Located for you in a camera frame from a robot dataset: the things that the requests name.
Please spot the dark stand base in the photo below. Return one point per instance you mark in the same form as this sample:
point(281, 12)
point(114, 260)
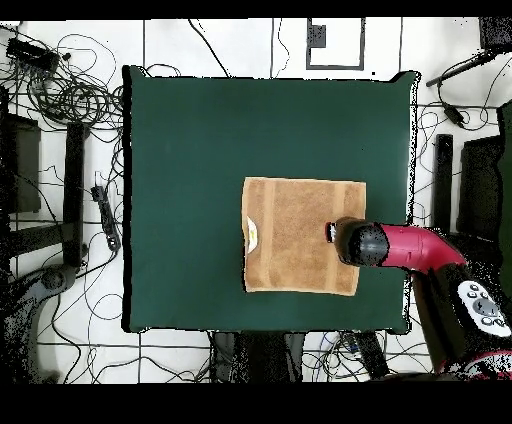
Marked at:
point(52, 278)

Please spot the black speckled box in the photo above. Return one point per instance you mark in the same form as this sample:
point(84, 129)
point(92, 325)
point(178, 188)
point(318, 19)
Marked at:
point(496, 34)

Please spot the dark green table cloth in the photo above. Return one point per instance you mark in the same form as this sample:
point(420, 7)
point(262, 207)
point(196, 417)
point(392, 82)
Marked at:
point(180, 140)

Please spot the black tripod pole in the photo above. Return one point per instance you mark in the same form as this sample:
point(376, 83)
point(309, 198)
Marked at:
point(460, 70)

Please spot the black stand bar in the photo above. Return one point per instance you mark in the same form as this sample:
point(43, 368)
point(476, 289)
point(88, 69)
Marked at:
point(443, 180)
point(74, 192)

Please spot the tan terry towel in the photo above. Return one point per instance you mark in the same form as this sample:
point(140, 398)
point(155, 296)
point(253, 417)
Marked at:
point(296, 240)

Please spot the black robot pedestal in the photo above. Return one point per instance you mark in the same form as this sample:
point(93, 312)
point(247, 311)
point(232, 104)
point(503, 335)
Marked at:
point(256, 356)

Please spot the black power adapter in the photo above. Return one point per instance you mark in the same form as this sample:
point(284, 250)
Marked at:
point(455, 116)

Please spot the black flat panel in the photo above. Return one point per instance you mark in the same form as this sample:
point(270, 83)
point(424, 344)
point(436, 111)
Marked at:
point(24, 168)
point(480, 188)

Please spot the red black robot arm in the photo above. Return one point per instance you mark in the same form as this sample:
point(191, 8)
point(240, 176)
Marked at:
point(416, 248)

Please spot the black power strip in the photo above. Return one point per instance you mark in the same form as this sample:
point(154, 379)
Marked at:
point(106, 216)

